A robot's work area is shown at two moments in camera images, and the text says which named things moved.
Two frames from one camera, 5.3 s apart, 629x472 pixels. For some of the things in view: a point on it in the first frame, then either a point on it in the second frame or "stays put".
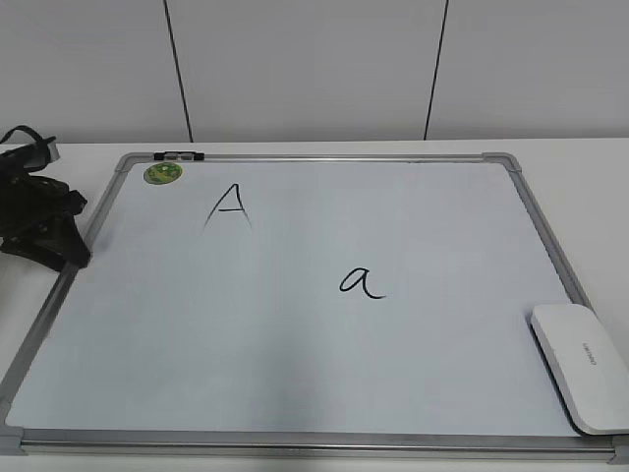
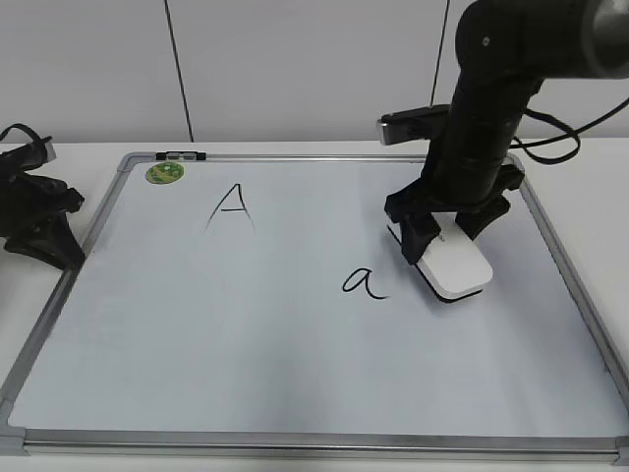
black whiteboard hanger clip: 179,155 stays put
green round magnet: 161,173 stays put
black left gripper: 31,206 stays put
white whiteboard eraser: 589,366 to 454,265
